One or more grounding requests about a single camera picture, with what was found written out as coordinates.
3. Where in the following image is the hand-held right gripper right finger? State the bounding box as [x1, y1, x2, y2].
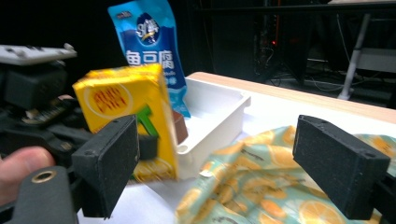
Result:
[292, 114, 391, 221]

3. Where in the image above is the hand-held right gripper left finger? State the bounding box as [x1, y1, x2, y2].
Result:
[71, 114, 140, 218]

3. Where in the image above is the brown drink carton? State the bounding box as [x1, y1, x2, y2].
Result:
[172, 110, 190, 146]

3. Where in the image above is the yellow drink carton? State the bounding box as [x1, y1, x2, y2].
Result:
[72, 63, 179, 183]

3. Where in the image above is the white plastic box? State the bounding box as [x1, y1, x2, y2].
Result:
[176, 77, 252, 181]

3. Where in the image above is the orange-print fabric bag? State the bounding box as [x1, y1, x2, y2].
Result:
[174, 125, 396, 224]

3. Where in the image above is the blue snack pouch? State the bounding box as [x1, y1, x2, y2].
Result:
[106, 0, 191, 119]

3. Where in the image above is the white desk leg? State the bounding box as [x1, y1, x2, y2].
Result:
[337, 13, 372, 101]

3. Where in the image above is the grey desk panel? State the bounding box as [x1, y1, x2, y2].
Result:
[354, 47, 396, 74]

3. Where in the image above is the dark equipment rack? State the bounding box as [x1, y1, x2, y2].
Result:
[214, 6, 312, 82]

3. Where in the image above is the beige board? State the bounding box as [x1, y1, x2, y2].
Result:
[328, 0, 396, 5]

